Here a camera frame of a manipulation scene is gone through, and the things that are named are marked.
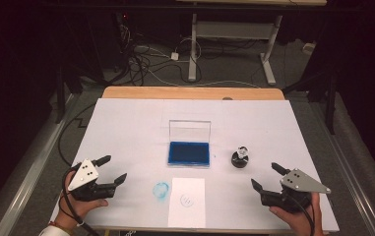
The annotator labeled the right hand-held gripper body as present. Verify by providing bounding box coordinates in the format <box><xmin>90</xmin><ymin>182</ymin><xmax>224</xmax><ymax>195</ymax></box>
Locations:
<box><xmin>260</xmin><ymin>168</ymin><xmax>332</xmax><ymax>214</ymax></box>

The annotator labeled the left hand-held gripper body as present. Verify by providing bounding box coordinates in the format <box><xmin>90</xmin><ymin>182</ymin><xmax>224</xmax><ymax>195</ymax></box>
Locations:
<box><xmin>66</xmin><ymin>159</ymin><xmax>117</xmax><ymax>202</ymax></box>

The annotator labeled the black round stamp cap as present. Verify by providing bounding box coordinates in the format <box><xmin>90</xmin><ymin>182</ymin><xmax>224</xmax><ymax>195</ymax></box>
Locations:
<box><xmin>230</xmin><ymin>151</ymin><xmax>250</xmax><ymax>169</ymax></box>

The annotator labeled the stamp with clear handle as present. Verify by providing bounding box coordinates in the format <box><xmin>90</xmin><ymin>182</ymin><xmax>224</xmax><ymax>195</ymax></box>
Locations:
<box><xmin>235</xmin><ymin>146</ymin><xmax>250</xmax><ymax>161</ymax></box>

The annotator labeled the small white paper sheet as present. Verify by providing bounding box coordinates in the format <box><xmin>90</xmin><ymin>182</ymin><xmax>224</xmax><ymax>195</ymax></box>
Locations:
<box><xmin>167</xmin><ymin>177</ymin><xmax>207</xmax><ymax>229</ymax></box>

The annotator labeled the blue ink pad clear lid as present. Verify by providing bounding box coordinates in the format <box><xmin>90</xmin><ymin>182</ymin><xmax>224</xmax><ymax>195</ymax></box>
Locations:
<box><xmin>167</xmin><ymin>119</ymin><xmax>213</xmax><ymax>169</ymax></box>

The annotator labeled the person's left hand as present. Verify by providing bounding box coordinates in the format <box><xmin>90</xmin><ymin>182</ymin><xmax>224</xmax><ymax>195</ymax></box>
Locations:
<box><xmin>58</xmin><ymin>192</ymin><xmax>109</xmax><ymax>228</ymax></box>

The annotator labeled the person's right hand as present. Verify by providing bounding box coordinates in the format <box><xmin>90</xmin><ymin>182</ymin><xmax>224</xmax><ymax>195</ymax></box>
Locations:
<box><xmin>268</xmin><ymin>192</ymin><xmax>326</xmax><ymax>236</ymax></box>

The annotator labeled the large white board sheet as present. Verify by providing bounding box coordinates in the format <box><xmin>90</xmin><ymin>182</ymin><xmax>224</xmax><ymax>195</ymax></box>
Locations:
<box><xmin>49</xmin><ymin>97</ymin><xmax>341</xmax><ymax>234</ymax></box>

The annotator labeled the clear plastic cap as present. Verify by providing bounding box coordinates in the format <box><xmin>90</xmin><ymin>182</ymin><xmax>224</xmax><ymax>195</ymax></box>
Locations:
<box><xmin>152</xmin><ymin>181</ymin><xmax>170</xmax><ymax>200</ymax></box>

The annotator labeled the black metal stand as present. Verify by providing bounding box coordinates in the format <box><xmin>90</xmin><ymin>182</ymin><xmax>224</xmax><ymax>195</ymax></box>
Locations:
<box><xmin>282</xmin><ymin>65</ymin><xmax>339</xmax><ymax>136</ymax></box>

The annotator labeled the left hand-held gripper black cable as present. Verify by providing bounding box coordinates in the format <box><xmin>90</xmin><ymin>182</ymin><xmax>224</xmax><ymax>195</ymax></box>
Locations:
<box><xmin>61</xmin><ymin>162</ymin><xmax>100</xmax><ymax>236</ymax></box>

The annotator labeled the hand-held gripper black cable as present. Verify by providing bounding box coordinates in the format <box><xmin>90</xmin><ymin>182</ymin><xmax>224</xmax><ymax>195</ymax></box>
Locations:
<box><xmin>286</xmin><ymin>193</ymin><xmax>317</xmax><ymax>236</ymax></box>
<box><xmin>61</xmin><ymin>162</ymin><xmax>100</xmax><ymax>236</ymax></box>

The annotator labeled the right hand-held gripper black cable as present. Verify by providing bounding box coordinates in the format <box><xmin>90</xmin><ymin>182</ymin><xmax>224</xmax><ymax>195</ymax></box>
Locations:
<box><xmin>286</xmin><ymin>193</ymin><xmax>317</xmax><ymax>236</ymax></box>

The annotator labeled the black floor cable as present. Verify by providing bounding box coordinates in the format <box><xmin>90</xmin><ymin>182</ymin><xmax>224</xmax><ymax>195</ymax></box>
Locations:
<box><xmin>57</xmin><ymin>102</ymin><xmax>98</xmax><ymax>167</ymax></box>

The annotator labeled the grey metal floor rail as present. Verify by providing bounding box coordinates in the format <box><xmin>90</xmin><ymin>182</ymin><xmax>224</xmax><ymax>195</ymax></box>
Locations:
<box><xmin>307</xmin><ymin>101</ymin><xmax>375</xmax><ymax>236</ymax></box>
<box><xmin>0</xmin><ymin>93</ymin><xmax>80</xmax><ymax>236</ymax></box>

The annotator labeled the long white cable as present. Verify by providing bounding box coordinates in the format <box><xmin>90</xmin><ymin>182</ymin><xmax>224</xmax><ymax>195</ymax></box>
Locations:
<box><xmin>135</xmin><ymin>44</ymin><xmax>262</xmax><ymax>89</ymax></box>

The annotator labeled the tangle of black cables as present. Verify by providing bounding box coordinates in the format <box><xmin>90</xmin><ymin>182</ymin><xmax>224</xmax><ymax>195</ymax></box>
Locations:
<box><xmin>117</xmin><ymin>24</ymin><xmax>204</xmax><ymax>87</ymax></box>

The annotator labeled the white metal desk frame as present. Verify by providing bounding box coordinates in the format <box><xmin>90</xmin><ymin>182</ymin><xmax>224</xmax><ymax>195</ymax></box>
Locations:
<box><xmin>176</xmin><ymin>0</ymin><xmax>327</xmax><ymax>87</ymax></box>

